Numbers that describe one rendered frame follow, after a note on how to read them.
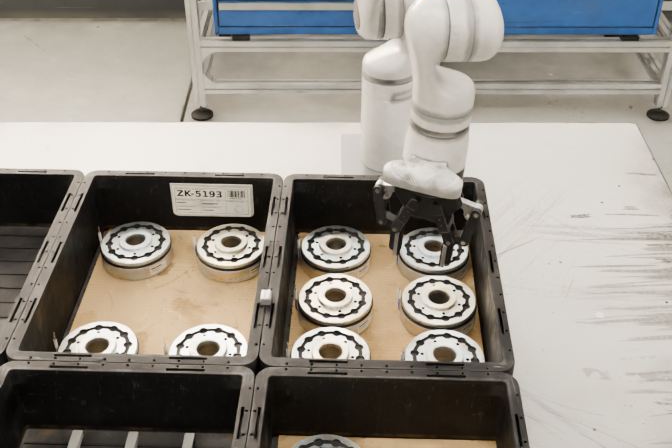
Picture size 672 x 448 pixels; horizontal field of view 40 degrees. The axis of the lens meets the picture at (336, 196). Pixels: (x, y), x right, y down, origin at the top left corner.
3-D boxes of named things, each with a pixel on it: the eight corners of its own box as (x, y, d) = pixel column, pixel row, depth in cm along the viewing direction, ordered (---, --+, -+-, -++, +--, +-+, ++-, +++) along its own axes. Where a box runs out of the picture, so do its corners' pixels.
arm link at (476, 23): (515, 39, 95) (496, -70, 101) (432, 39, 94) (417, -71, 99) (497, 73, 102) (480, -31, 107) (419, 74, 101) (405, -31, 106)
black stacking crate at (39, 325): (100, 232, 147) (88, 173, 141) (285, 236, 146) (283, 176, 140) (23, 427, 115) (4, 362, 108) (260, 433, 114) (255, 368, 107)
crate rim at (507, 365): (284, 186, 141) (284, 173, 140) (481, 189, 140) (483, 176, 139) (258, 380, 108) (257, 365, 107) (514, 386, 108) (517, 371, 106)
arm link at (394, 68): (415, -30, 151) (410, 64, 161) (359, -27, 150) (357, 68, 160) (429, -8, 144) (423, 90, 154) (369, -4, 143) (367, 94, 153)
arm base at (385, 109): (356, 145, 169) (358, 62, 160) (405, 142, 170) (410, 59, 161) (364, 173, 162) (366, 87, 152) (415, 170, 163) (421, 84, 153)
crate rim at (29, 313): (89, 182, 142) (87, 169, 140) (284, 186, 141) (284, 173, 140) (5, 373, 109) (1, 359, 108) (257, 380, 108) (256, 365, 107)
